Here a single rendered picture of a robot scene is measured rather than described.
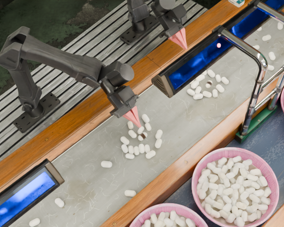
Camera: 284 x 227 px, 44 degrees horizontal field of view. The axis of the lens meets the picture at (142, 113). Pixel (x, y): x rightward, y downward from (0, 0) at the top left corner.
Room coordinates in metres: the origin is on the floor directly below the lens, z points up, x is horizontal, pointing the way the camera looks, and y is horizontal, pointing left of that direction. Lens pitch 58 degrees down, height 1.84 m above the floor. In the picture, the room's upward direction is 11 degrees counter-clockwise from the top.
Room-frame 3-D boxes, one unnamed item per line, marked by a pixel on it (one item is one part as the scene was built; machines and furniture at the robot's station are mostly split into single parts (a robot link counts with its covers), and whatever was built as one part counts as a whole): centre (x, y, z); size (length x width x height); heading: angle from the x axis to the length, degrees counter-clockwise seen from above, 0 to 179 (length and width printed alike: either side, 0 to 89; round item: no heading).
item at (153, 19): (1.18, -0.06, 0.71); 0.20 x 0.07 x 0.08; 126
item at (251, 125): (0.65, -0.36, 0.90); 0.20 x 0.19 x 0.45; 121
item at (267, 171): (0.34, -0.24, 0.72); 0.27 x 0.27 x 0.10
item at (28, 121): (0.83, 0.42, 0.71); 0.20 x 0.07 x 0.08; 126
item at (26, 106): (0.83, 0.41, 0.77); 0.09 x 0.06 x 0.06; 160
